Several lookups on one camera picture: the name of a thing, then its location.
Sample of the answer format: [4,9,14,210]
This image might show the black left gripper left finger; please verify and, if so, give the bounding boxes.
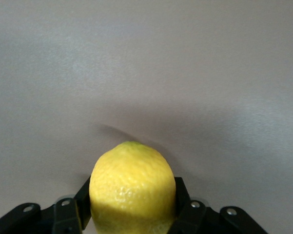
[53,175,92,234]

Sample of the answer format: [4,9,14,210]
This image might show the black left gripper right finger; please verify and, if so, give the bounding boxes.
[169,176,208,234]

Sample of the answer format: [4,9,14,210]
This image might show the yellow lemon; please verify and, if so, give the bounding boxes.
[89,141,177,234]

